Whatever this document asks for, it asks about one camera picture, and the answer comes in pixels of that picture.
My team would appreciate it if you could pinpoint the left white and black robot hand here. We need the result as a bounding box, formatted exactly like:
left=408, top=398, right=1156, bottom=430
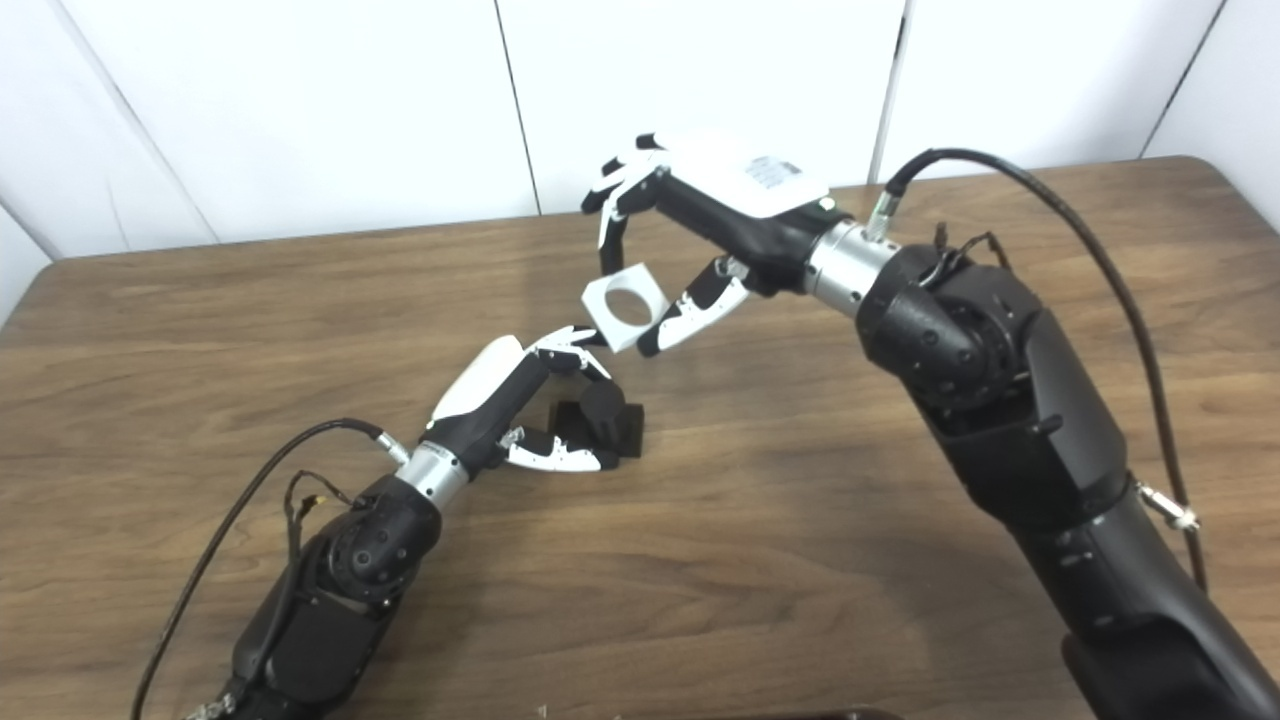
left=419, top=324, right=614, bottom=477

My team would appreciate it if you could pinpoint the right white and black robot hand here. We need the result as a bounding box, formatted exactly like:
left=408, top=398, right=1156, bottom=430
left=581, top=129, right=853, bottom=359

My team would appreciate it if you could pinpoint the black peg with square base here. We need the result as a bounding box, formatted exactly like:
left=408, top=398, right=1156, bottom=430
left=547, top=379, right=647, bottom=464

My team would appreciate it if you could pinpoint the white square piece with hole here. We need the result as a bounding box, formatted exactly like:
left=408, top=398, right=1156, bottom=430
left=581, top=262, right=670, bottom=354

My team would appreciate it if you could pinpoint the thin left arm wire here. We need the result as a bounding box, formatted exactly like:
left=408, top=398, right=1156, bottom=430
left=282, top=469, right=358, bottom=563

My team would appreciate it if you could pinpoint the thin arm wire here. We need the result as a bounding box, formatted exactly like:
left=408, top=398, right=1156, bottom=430
left=282, top=469, right=358, bottom=563
left=918, top=223, right=1013, bottom=289

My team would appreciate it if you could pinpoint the thin right arm wire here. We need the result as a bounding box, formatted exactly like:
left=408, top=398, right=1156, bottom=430
left=918, top=223, right=1013, bottom=289

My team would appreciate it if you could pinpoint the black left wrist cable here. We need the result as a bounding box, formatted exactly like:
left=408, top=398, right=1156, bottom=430
left=130, top=417, right=412, bottom=720

